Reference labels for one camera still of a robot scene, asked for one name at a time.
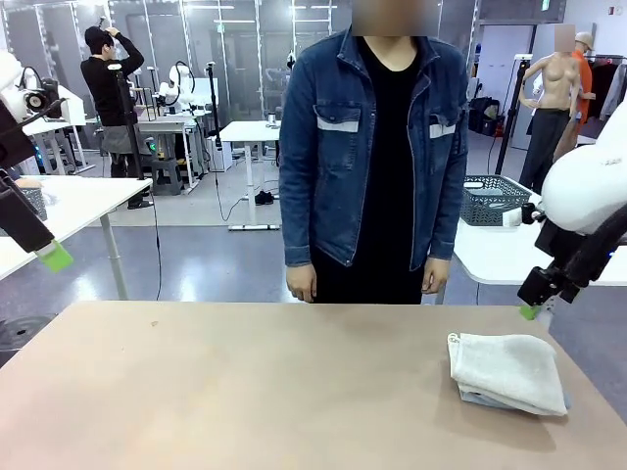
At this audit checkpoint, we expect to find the person's left hand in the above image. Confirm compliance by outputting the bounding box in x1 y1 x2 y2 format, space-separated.
420 258 450 295

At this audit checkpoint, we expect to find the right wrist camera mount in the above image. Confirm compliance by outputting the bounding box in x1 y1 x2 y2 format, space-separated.
502 202 546 228

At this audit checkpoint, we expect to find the white towel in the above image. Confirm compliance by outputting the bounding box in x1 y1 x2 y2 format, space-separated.
446 332 569 417

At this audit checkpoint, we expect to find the person's right hand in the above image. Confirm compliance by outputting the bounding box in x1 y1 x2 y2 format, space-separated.
286 263 318 304

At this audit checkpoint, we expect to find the orange mannequin with hat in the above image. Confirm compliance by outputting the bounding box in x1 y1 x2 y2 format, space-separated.
570 31 598 127

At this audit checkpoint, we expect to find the white side table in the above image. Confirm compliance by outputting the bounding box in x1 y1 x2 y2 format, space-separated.
0 174 154 301
440 183 627 327

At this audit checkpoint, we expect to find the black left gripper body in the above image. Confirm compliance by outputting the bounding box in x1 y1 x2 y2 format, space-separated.
0 95 36 167

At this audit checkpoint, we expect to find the black cable on floor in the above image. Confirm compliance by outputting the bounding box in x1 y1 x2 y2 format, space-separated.
214 168 259 224

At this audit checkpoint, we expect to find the bare skin-tone mannequin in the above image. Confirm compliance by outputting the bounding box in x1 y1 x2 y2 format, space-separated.
518 51 584 195

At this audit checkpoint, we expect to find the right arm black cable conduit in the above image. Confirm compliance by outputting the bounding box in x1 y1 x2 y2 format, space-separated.
553 203 627 290

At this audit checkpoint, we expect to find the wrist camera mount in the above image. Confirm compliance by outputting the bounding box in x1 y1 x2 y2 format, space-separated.
7 86 68 121
502 202 546 228

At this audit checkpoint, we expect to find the person in black sweater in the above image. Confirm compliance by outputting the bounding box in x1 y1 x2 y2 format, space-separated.
79 25 147 211

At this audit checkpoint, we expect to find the black step stool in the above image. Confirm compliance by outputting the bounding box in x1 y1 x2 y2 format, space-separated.
148 159 184 198

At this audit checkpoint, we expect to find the person's right forearm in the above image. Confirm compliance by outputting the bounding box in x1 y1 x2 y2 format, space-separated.
278 161 320 268

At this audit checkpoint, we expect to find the person's left forearm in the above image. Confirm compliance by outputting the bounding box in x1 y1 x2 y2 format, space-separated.
419 161 470 261

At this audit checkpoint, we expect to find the white lab workbench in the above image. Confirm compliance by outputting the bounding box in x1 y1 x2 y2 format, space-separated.
131 110 210 193

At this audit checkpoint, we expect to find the black light stand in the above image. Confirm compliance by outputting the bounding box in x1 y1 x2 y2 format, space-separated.
204 61 224 172

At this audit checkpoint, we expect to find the clothes rack with garments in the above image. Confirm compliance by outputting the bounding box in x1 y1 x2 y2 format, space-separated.
586 53 627 139

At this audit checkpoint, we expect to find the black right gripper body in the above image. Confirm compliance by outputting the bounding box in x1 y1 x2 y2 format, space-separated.
536 222 589 278

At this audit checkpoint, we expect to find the light blue towel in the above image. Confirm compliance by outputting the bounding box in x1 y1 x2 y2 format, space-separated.
458 384 572 412

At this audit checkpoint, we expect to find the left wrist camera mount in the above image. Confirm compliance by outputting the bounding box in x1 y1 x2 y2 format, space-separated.
7 86 68 121

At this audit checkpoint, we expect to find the black floor disc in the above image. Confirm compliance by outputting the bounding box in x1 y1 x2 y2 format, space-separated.
0 314 53 353

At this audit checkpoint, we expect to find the hanging black cable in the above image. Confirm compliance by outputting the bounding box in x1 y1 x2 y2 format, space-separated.
148 191 164 302

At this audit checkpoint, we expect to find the black bag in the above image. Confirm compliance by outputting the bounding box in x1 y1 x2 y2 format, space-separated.
467 96 506 138

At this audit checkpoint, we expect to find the person in denim jacket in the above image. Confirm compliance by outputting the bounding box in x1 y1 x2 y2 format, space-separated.
277 0 470 306

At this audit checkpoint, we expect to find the white standing desk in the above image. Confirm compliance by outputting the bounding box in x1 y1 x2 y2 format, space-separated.
218 120 283 232

